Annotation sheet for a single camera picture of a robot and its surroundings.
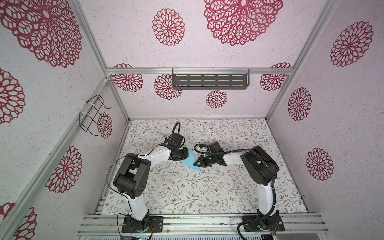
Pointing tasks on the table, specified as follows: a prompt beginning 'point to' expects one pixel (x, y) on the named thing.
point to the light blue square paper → (189, 162)
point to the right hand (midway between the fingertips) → (194, 163)
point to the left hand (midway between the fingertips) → (186, 157)
